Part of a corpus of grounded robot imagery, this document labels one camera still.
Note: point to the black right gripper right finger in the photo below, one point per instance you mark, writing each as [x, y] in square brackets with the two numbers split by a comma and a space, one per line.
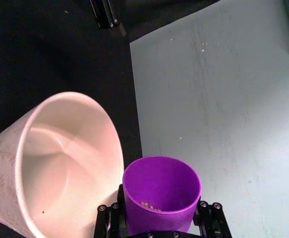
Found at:
[212, 220]

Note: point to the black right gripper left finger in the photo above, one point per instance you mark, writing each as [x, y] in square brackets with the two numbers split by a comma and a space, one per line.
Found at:
[109, 220]

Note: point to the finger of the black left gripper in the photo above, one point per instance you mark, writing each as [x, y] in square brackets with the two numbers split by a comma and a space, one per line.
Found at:
[104, 15]

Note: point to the purple plastic cup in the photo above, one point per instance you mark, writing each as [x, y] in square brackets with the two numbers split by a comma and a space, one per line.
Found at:
[159, 220]

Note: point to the small tan beans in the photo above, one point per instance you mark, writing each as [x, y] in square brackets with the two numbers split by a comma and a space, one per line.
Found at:
[151, 206]

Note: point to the black table cloth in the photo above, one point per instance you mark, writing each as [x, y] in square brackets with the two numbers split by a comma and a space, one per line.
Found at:
[47, 49]

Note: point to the large white ceramic cup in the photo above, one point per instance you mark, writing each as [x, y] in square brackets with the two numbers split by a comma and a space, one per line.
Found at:
[60, 168]

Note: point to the pale grey flat board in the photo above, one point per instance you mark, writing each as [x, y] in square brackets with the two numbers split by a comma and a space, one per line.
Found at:
[221, 111]

